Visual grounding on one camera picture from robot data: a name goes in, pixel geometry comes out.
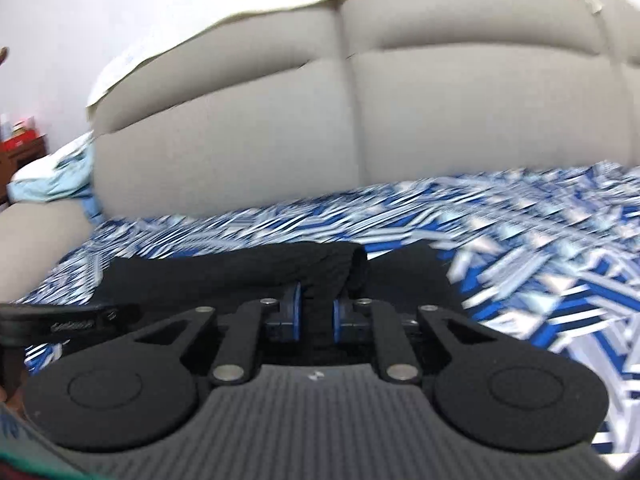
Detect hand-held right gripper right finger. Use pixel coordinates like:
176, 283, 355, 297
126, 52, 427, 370
332, 296, 483, 383

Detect red box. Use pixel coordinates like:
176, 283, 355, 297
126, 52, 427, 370
0, 115, 38, 154

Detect brown wooden cabinet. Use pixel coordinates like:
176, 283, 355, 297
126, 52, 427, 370
0, 135, 48, 206

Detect beige padded cushion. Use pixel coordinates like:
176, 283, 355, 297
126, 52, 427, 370
0, 200, 103, 306

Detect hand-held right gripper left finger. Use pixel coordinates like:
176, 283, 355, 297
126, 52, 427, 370
131, 282, 303, 386

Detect grey padded headboard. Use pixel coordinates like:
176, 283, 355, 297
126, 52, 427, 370
87, 0, 640, 221

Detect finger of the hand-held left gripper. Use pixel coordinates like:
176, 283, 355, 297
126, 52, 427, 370
30, 303, 144, 339

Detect blue white patterned bedsheet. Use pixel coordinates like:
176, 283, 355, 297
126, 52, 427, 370
20, 160, 640, 471

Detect light blue cloth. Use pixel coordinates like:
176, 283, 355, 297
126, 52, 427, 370
7, 132, 101, 204

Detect black pants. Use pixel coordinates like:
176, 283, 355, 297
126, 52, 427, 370
97, 240, 466, 367

